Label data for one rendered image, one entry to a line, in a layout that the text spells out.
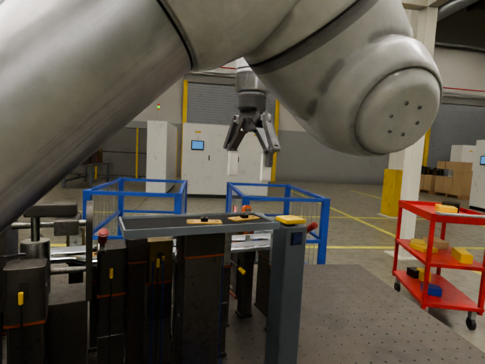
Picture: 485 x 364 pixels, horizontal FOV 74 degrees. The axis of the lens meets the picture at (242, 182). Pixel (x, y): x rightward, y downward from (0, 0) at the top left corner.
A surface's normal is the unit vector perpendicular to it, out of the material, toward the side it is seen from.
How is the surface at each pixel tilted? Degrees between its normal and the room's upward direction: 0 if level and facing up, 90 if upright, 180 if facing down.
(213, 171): 90
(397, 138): 117
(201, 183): 90
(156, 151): 90
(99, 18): 94
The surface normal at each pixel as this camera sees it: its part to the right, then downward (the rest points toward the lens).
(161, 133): 0.09, 0.10
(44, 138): 0.58, 0.52
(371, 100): -0.41, 0.23
